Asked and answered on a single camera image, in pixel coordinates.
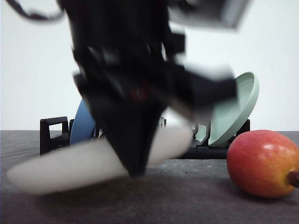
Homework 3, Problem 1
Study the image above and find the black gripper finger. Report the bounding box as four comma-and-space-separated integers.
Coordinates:
74, 72, 167, 177
164, 63, 237, 112

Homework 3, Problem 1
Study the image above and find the green plate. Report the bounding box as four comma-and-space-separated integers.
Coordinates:
195, 72, 260, 146

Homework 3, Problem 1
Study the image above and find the blue plate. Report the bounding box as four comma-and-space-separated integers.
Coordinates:
70, 99, 96, 144

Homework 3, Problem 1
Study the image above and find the white plate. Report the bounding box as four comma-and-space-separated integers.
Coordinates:
8, 111, 193, 195

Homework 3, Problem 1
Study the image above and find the black cable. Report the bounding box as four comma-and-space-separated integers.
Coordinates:
6, 0, 64, 21

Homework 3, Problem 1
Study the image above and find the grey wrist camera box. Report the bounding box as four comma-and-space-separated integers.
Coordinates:
167, 0, 249, 32

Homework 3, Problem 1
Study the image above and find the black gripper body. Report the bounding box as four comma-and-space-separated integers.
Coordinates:
56, 0, 187, 94

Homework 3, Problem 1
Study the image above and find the red pomegranate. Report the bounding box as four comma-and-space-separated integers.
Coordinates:
227, 130, 299, 198

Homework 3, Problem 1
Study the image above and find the black dish rack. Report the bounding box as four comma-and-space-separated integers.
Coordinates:
40, 116, 251, 159

